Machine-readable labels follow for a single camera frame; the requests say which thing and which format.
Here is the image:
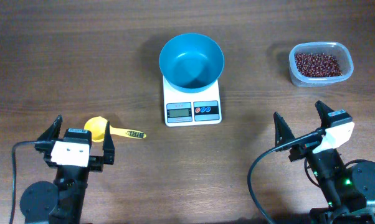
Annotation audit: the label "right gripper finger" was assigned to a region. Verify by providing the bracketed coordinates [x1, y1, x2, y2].
[315, 100, 334, 128]
[273, 112, 295, 147]

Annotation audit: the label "blue plastic bowl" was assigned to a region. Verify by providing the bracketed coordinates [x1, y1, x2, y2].
[159, 33, 225, 93]

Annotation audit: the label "yellow measuring scoop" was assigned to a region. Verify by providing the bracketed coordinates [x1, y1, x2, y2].
[84, 116, 146, 142]

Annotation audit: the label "black cable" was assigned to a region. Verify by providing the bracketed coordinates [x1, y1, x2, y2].
[8, 140, 53, 224]
[247, 128, 327, 224]

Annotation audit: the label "clear plastic container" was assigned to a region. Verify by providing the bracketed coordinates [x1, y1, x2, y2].
[288, 42, 354, 87]

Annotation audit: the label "red beans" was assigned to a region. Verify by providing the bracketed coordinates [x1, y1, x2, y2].
[295, 53, 343, 78]

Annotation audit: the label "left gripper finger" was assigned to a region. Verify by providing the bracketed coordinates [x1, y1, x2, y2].
[102, 121, 115, 159]
[37, 114, 63, 141]

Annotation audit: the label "white digital kitchen scale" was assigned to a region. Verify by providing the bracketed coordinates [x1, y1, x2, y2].
[163, 78, 222, 127]

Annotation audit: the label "right black cable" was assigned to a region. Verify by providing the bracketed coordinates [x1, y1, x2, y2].
[247, 128, 327, 224]

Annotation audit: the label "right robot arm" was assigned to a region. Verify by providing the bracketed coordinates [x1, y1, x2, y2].
[273, 101, 375, 223]

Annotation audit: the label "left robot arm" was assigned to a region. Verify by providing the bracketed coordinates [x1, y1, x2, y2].
[20, 115, 115, 223]

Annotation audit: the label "left black cable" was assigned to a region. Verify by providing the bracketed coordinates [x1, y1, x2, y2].
[8, 140, 53, 224]

